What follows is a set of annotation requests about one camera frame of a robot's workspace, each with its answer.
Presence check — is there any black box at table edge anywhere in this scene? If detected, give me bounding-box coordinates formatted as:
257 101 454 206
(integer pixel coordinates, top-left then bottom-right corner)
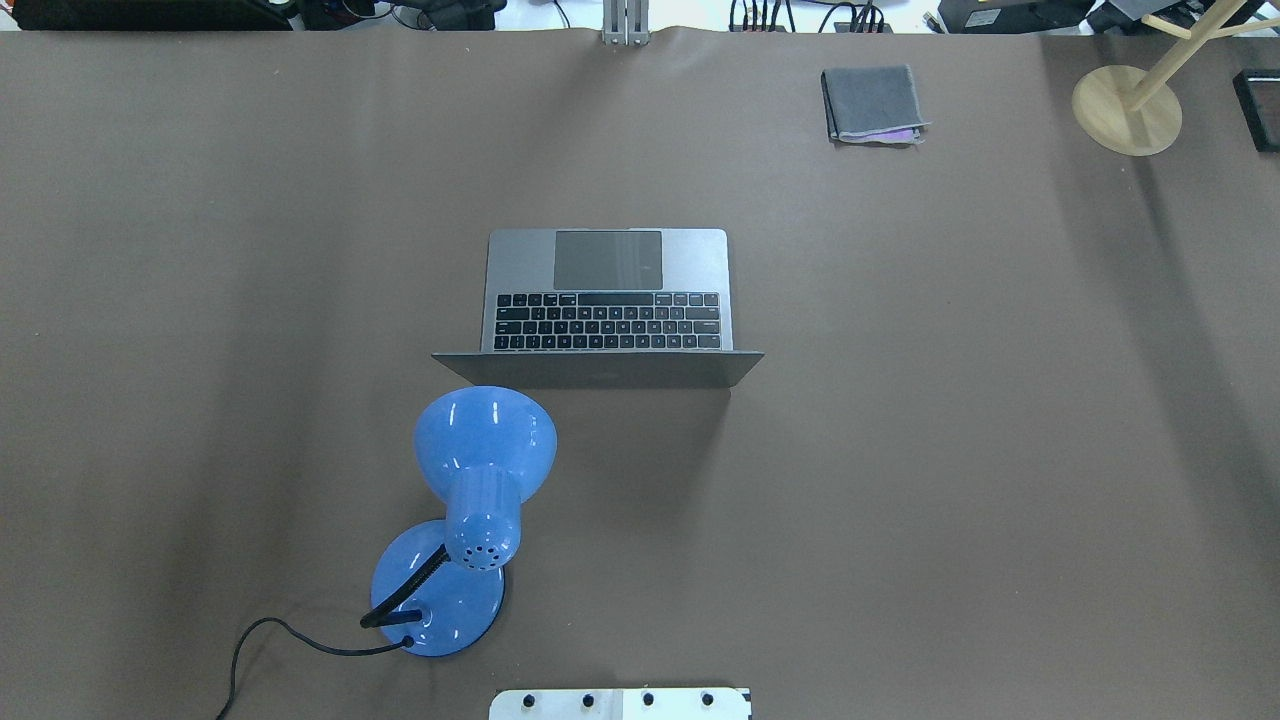
1233 69 1279 152

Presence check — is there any black lamp power cable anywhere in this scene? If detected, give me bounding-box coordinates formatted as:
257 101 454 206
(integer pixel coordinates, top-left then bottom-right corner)
215 618 415 720

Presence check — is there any blue desk lamp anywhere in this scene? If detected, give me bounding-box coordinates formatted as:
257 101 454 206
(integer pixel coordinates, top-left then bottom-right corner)
360 386 558 657

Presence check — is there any wooden mug tree stand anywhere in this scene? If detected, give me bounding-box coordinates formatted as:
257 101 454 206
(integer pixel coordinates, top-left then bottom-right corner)
1071 1 1279 158

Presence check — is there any aluminium frame post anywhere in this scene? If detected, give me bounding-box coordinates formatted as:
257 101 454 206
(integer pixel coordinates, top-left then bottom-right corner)
600 0 652 47

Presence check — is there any grey laptop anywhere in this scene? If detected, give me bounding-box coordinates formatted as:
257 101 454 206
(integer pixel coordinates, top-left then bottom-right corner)
436 228 763 389

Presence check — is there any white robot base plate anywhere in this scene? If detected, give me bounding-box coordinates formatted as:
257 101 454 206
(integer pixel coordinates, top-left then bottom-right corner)
488 687 754 719

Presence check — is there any folded grey cloth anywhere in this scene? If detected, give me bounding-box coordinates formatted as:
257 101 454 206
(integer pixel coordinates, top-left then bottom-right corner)
820 64 929 146

